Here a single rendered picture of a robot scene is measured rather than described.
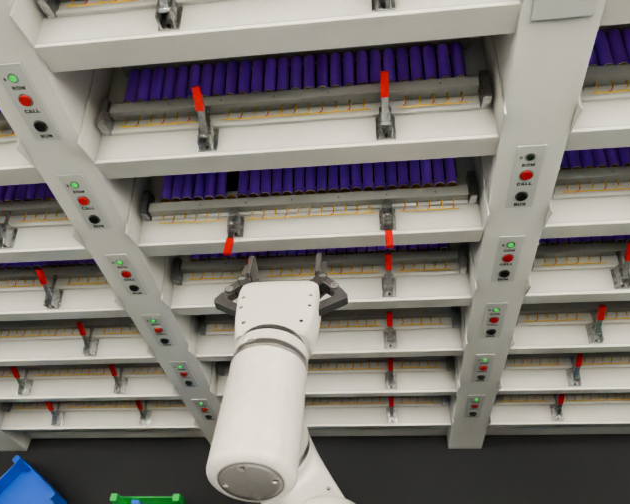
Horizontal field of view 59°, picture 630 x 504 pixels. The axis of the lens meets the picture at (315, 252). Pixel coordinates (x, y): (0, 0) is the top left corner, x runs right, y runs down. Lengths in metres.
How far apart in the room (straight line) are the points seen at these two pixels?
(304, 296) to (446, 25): 0.37
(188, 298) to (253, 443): 0.69
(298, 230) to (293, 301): 0.32
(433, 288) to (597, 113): 0.44
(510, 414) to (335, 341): 0.58
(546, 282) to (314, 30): 0.67
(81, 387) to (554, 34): 1.36
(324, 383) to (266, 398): 0.89
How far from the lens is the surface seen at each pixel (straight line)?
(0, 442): 2.05
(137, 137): 0.92
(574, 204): 1.02
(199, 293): 1.17
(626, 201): 1.05
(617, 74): 0.92
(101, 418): 1.79
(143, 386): 1.56
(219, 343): 1.32
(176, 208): 1.02
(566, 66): 0.80
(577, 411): 1.68
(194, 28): 0.76
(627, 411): 1.72
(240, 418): 0.54
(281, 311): 0.65
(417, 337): 1.27
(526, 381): 1.47
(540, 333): 1.31
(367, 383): 1.43
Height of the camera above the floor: 1.61
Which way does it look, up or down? 48 degrees down
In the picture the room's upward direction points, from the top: 10 degrees counter-clockwise
